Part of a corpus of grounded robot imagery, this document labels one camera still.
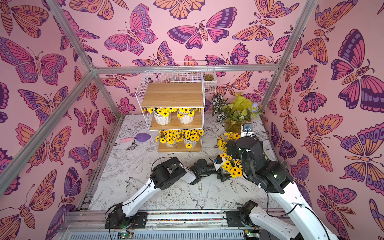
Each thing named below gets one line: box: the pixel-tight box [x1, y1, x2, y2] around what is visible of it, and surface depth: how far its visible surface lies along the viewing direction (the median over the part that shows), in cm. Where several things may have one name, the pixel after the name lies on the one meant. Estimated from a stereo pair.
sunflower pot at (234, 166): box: [220, 153, 243, 178], surface depth 79 cm
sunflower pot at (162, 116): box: [146, 108, 178, 125], surface depth 76 cm
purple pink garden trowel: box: [120, 132, 152, 143], surface depth 108 cm
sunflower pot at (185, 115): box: [177, 108, 196, 125], surface depth 78 cm
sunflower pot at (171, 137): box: [155, 129, 186, 148], surface depth 91 cm
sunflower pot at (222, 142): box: [217, 131, 240, 152], surface depth 91 cm
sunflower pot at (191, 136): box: [181, 129, 205, 149], surface depth 91 cm
